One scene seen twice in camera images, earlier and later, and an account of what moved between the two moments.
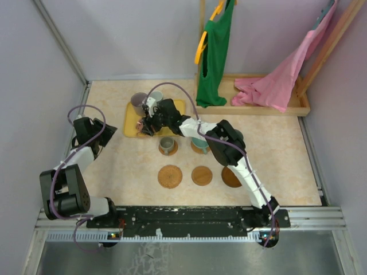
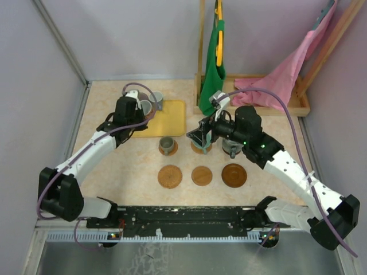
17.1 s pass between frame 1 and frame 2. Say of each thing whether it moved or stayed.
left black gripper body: moved
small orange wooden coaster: stayed
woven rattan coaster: stayed
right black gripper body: moved
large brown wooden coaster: stayed
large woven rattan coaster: stayed
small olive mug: stayed
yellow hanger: moved
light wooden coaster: stayed
